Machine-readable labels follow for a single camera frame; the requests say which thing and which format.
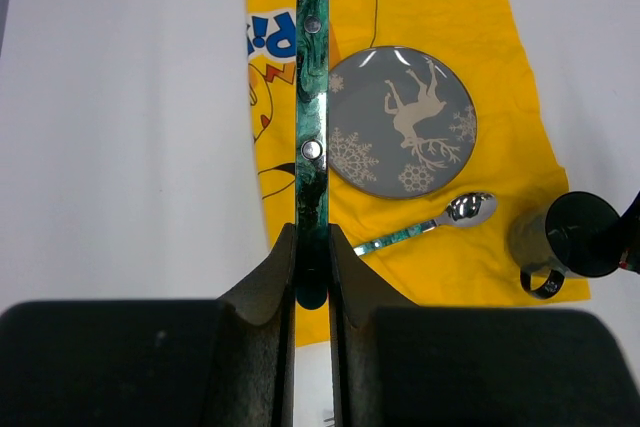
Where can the grey reindeer plate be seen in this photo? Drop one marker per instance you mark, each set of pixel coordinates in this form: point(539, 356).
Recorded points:
point(401, 123)

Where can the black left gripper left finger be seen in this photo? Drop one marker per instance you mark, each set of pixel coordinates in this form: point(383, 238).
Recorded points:
point(170, 362)

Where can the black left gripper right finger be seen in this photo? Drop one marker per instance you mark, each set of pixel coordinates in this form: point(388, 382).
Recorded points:
point(398, 364)

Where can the knife with green handle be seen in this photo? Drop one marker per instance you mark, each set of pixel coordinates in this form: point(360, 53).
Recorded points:
point(312, 263)

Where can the dark green mug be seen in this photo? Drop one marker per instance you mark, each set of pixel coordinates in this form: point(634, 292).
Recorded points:
point(563, 239)

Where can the yellow Pikachu cloth placemat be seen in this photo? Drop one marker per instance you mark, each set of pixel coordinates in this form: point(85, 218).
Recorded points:
point(513, 157)

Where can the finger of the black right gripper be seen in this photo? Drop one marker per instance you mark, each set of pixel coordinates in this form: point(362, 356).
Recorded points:
point(629, 259)

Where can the spoon with green handle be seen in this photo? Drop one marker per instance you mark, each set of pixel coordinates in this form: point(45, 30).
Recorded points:
point(465, 211)

